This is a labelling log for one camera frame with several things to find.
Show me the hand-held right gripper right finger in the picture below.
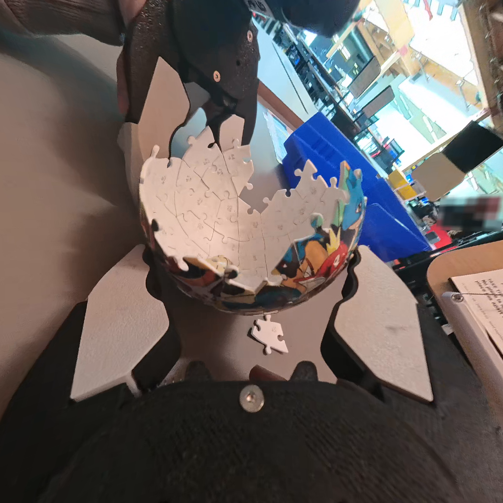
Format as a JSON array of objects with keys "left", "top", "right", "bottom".
[{"left": 319, "top": 245, "right": 435, "bottom": 404}]

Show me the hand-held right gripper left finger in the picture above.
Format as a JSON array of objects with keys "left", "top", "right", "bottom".
[{"left": 70, "top": 243, "right": 183, "bottom": 402}]

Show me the printed paper sheet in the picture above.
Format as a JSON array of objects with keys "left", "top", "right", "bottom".
[{"left": 450, "top": 267, "right": 503, "bottom": 350}]

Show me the blue plastic bin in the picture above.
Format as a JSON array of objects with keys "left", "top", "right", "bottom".
[{"left": 283, "top": 112, "right": 433, "bottom": 262}]

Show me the tan square panel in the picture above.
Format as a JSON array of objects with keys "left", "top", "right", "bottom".
[{"left": 413, "top": 151, "right": 470, "bottom": 202}]

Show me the person's left forearm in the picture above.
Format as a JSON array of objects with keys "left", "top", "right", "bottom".
[{"left": 0, "top": 0, "right": 126, "bottom": 46}]

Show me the neighbouring grey table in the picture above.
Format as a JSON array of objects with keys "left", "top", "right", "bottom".
[{"left": 255, "top": 20, "right": 319, "bottom": 132}]

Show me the half-built cartoon puzzle ball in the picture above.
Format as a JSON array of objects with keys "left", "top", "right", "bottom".
[{"left": 138, "top": 126, "right": 368, "bottom": 315}]

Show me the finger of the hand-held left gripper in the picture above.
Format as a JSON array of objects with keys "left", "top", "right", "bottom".
[
  {"left": 215, "top": 113, "right": 247, "bottom": 153},
  {"left": 117, "top": 56, "right": 192, "bottom": 175}
]

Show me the person's left hand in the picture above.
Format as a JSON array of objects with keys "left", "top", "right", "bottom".
[{"left": 115, "top": 0, "right": 138, "bottom": 115}]

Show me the yellow box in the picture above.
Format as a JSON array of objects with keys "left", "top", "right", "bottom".
[{"left": 389, "top": 169, "right": 417, "bottom": 199}]

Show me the printed instruction leaflet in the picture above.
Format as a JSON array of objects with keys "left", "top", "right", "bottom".
[{"left": 263, "top": 111, "right": 293, "bottom": 158}]

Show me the black square panel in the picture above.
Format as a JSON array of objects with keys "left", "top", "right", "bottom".
[{"left": 444, "top": 120, "right": 503, "bottom": 173}]

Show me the person's right hand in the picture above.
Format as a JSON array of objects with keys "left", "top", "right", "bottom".
[{"left": 249, "top": 365, "right": 287, "bottom": 382}]

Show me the single white puzzle piece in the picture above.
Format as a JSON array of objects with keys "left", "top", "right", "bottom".
[{"left": 251, "top": 314, "right": 289, "bottom": 355}]

